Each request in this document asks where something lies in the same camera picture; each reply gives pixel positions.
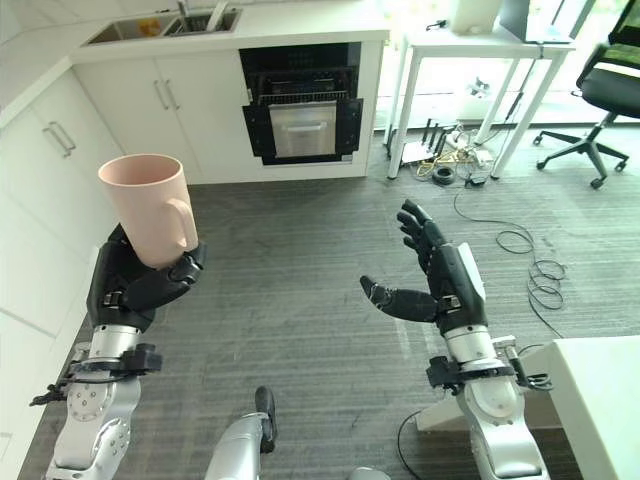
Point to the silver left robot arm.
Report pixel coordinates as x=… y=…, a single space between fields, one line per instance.
x=92 y=395

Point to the white router with antennas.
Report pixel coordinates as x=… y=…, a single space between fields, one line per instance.
x=426 y=142

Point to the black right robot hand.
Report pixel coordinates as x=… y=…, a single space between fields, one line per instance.
x=440 y=270

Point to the built-in black dishwasher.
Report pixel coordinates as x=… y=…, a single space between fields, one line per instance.
x=300 y=75

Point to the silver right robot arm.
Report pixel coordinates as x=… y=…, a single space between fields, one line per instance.
x=487 y=400

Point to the black tape roll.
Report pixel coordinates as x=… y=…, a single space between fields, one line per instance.
x=443 y=175

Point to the silver robot knee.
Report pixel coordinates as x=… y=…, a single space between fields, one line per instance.
x=367 y=473

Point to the yellow sponge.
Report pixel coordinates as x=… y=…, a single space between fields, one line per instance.
x=148 y=27

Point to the dark robot foot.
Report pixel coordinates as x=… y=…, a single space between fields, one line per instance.
x=266 y=412

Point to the chrome faucet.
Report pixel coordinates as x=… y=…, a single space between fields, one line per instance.
x=183 y=9

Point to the white desk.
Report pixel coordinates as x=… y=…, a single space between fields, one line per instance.
x=480 y=55

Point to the silver robot leg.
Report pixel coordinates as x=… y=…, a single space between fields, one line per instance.
x=235 y=445

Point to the white plate in sink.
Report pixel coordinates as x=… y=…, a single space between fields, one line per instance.
x=216 y=12

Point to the white power strip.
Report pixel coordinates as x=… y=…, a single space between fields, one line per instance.
x=482 y=159

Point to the stainless steel sink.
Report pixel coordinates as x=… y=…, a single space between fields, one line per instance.
x=165 y=24

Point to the pink plastic mug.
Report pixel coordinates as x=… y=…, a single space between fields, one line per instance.
x=150 y=207

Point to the white container on desk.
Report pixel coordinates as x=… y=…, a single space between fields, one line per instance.
x=472 y=15

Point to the white table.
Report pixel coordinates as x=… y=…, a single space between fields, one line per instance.
x=575 y=395

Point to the laptop computer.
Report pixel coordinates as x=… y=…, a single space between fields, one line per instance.
x=535 y=22

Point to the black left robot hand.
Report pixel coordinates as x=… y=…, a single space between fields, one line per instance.
x=118 y=282

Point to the white kitchen cabinet run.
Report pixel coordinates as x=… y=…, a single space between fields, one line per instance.
x=120 y=100

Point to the black office chair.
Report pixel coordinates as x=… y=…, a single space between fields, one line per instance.
x=600 y=100

